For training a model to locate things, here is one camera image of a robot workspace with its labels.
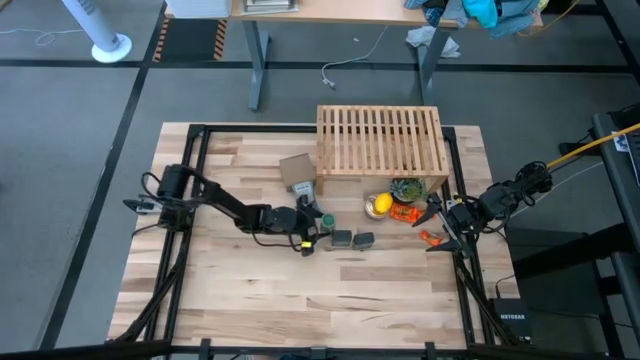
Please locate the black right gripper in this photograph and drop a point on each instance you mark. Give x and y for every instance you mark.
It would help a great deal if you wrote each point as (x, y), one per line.
(462, 220)

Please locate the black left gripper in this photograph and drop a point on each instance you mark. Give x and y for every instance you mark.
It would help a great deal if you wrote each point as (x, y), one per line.
(285, 220)

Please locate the green-lidded oregano spice jar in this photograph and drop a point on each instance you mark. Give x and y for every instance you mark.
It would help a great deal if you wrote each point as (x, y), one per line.
(328, 221)

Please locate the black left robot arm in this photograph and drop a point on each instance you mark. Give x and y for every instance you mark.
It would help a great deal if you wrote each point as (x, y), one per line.
(220, 200)

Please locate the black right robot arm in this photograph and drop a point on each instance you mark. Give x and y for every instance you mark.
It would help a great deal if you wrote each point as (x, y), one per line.
(510, 197)

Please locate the wooden slatted shelf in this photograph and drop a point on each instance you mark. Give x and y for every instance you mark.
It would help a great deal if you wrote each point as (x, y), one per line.
(380, 145)

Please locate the small orange candy packet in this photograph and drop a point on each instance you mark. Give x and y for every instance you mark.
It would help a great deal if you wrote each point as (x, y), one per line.
(431, 238)

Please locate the large orange candy packet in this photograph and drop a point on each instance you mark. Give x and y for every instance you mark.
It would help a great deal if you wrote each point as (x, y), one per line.
(405, 213)

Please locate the succulent plant in black pot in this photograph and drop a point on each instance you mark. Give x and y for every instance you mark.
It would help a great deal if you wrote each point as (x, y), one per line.
(409, 189)

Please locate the small brown cardboard box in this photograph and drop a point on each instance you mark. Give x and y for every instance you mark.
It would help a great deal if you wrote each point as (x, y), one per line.
(297, 170)

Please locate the yellow lemon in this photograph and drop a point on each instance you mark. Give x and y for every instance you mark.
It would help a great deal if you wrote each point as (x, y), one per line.
(383, 202)

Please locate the black network router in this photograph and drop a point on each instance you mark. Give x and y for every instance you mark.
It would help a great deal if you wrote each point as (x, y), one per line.
(512, 320)

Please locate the white cloth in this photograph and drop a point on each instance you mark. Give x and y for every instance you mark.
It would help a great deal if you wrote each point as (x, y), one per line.
(432, 41)

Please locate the wooden desk with grey legs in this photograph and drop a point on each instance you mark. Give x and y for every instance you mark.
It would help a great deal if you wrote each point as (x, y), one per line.
(340, 12)

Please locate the cyan cloth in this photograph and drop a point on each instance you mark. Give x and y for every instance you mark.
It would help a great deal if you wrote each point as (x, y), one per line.
(480, 12)

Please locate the grey stack of trays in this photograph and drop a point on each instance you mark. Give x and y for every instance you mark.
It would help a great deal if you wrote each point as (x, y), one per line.
(270, 6)

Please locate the black mat with hazard stripes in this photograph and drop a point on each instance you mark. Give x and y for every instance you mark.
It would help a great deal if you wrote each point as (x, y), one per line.
(192, 40)

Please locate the blue denim clothes pile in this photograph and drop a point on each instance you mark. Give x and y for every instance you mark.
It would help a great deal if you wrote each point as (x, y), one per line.
(515, 15)

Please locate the white storage bin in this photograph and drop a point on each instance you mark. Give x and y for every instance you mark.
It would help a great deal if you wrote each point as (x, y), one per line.
(197, 7)

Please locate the black metal table frame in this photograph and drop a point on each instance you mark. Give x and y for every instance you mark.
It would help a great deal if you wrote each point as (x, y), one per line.
(172, 280)

